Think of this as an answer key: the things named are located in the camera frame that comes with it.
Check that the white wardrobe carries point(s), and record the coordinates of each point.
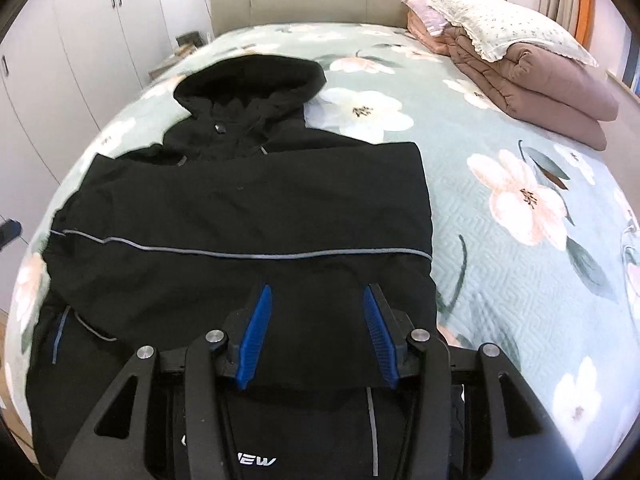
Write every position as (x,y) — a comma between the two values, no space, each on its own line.
(75,60)

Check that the beige nightstand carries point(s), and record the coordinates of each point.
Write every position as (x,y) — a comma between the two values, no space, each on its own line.
(167,65)

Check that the black hooded jacket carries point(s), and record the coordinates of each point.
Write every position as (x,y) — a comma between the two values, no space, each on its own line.
(250,210)

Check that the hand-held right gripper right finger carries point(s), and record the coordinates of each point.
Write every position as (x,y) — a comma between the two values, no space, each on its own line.
(377,330)

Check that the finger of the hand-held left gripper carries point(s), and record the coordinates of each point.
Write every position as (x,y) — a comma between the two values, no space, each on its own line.
(9,234)

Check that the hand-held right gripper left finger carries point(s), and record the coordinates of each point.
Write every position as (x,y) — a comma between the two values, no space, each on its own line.
(255,330)

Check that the pink pillow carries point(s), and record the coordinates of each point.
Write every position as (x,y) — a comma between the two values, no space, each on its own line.
(425,20)

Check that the white floral pillow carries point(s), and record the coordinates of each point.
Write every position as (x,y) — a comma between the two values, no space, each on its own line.
(500,25)

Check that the folded brown quilt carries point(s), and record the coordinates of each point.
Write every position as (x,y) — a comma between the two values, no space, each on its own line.
(550,90)

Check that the bed with floral green bedspread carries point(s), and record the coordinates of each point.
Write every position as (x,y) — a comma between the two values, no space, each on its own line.
(500,285)

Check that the windowsill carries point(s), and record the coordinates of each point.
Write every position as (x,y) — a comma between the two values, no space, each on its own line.
(625,82)

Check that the orange curtain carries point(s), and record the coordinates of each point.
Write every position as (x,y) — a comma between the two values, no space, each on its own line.
(586,5)

